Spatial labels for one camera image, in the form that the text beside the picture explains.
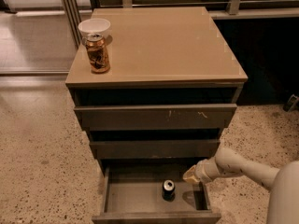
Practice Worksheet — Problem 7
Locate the white plastic bowl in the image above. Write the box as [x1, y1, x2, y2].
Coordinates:
[78, 19, 111, 37]

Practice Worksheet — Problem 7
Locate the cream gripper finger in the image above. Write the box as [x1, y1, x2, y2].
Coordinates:
[183, 165, 200, 185]

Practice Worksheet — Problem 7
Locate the grey drawer cabinet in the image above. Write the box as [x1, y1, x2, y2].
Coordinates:
[66, 7, 248, 169]

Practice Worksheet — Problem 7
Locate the grey middle drawer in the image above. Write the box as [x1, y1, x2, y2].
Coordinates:
[90, 139, 220, 160]

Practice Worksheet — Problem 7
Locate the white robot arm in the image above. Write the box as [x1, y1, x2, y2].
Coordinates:
[183, 147, 299, 224]

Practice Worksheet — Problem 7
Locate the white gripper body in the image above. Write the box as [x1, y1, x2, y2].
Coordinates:
[194, 157, 222, 184]

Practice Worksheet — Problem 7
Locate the blue pepsi can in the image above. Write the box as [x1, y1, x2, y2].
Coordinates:
[162, 179, 176, 201]

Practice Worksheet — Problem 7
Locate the small grey floor object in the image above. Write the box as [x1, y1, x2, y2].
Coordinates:
[283, 94, 299, 112]

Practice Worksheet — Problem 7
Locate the grey drawer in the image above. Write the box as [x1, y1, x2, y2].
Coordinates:
[75, 104, 236, 131]
[90, 139, 220, 160]
[92, 164, 221, 224]

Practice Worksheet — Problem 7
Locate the brown gold soda can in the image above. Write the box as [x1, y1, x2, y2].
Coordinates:
[85, 34, 110, 74]

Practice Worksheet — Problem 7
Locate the grey top drawer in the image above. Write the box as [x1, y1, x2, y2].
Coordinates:
[75, 104, 236, 131]

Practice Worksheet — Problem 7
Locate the grey bottom drawer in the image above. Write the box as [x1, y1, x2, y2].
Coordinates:
[92, 164, 221, 224]

